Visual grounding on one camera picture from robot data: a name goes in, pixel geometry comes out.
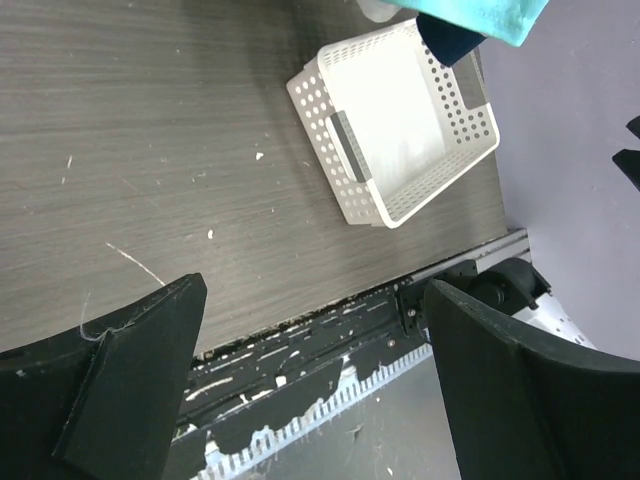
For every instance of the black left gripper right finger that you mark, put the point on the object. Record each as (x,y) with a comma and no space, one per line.
(522,403)

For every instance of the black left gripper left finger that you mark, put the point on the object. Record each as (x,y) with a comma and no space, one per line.
(101,400)

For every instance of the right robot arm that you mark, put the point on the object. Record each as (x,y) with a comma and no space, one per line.
(514,287)

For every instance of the navy hanging t shirt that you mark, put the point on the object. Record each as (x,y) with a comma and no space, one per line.
(447,42)

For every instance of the teal hanging t shirt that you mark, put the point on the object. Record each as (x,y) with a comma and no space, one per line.
(509,21)

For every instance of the white perforated plastic basket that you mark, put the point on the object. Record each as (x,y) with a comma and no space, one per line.
(391,126)

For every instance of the white slotted cable duct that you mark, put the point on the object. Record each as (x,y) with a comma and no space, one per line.
(267,443)

